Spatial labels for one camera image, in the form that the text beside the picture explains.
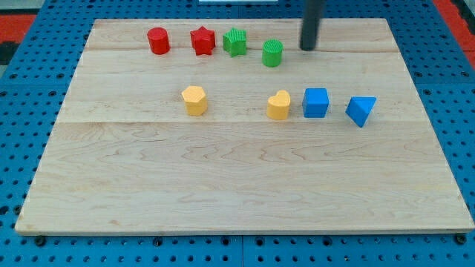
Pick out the yellow heart block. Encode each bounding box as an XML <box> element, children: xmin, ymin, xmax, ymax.
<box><xmin>266</xmin><ymin>90</ymin><xmax>291</xmax><ymax>120</ymax></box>

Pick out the blue cube block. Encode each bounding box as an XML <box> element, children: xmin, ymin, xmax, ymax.
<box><xmin>302</xmin><ymin>88</ymin><xmax>330</xmax><ymax>118</ymax></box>

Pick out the light wooden board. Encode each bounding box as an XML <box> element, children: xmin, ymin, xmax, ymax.
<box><xmin>15</xmin><ymin>19</ymin><xmax>474</xmax><ymax>236</ymax></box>

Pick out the yellow hexagon block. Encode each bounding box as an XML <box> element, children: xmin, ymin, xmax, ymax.
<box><xmin>181</xmin><ymin>86</ymin><xmax>208</xmax><ymax>116</ymax></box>

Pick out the green cylinder block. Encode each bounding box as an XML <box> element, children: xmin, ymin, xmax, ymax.
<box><xmin>262</xmin><ymin>39</ymin><xmax>284</xmax><ymax>67</ymax></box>

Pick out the green star block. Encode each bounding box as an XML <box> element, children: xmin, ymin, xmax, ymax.
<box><xmin>223</xmin><ymin>27</ymin><xmax>247</xmax><ymax>57</ymax></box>

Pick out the red star block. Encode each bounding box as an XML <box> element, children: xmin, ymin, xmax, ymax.
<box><xmin>190</xmin><ymin>26</ymin><xmax>216</xmax><ymax>56</ymax></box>

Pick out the blue triangular prism block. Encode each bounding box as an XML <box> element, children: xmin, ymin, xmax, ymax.
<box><xmin>345</xmin><ymin>96</ymin><xmax>377</xmax><ymax>128</ymax></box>

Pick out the red cylinder block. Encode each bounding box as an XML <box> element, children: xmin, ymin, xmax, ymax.
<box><xmin>147</xmin><ymin>27</ymin><xmax>171</xmax><ymax>55</ymax></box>

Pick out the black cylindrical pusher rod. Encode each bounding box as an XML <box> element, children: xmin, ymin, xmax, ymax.
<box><xmin>299</xmin><ymin>0</ymin><xmax>327</xmax><ymax>51</ymax></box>

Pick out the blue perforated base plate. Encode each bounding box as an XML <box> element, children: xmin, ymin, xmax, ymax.
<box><xmin>1</xmin><ymin>0</ymin><xmax>474</xmax><ymax>266</ymax></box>

